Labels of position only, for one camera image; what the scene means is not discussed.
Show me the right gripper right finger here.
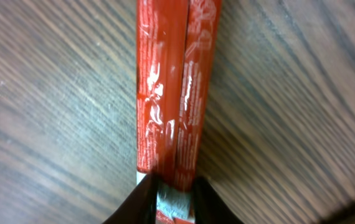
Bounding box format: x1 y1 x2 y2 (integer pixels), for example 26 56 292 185
192 177 243 224

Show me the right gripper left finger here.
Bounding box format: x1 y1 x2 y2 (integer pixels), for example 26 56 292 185
103 174 159 224

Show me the red stick sachet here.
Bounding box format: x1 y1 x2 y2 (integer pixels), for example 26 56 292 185
136 0 222 223

